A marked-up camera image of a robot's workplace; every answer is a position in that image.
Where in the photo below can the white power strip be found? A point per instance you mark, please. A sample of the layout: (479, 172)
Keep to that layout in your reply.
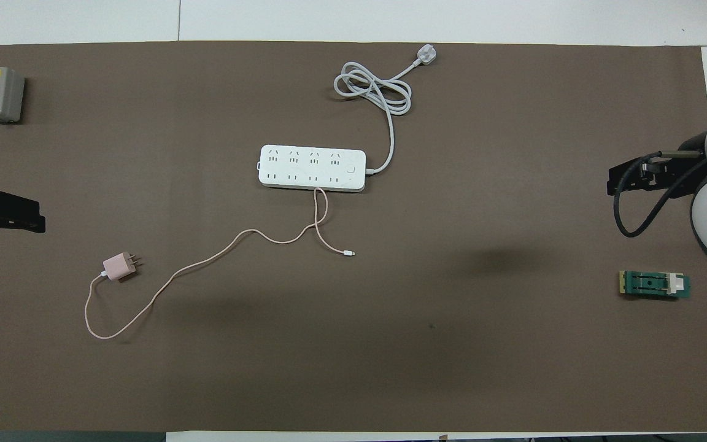
(316, 169)

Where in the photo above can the green knife switch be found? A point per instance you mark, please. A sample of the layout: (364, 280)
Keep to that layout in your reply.
(648, 284)

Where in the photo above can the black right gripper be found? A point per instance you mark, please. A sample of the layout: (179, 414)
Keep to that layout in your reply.
(679, 175)

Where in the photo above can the brown table mat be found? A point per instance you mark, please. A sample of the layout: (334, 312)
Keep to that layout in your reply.
(513, 368)

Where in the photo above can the pink charger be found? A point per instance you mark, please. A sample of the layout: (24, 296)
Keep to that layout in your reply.
(117, 267)

